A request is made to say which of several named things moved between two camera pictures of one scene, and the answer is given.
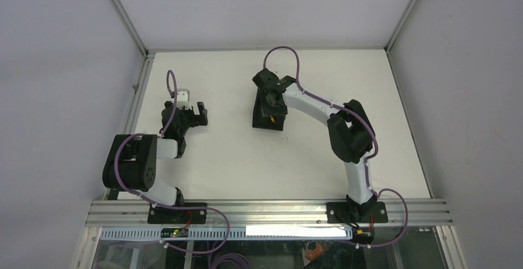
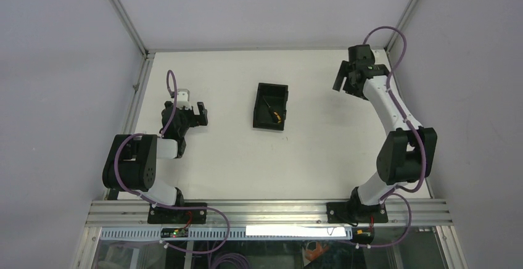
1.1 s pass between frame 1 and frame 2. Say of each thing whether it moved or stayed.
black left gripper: stayed
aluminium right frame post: stayed
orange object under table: stayed
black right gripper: moved
